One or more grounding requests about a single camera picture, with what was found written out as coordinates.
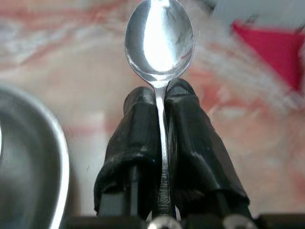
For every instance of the silver metal spoon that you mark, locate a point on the silver metal spoon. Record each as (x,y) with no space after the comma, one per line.
(159,40)

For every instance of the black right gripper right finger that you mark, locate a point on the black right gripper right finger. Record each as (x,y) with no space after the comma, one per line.
(195,148)

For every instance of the stainless steel bowl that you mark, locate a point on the stainless steel bowl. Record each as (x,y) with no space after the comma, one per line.
(26,157)

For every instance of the red cloth napkin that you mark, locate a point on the red cloth napkin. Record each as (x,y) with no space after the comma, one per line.
(274,47)

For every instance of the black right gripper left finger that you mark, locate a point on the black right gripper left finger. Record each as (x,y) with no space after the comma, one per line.
(133,143)

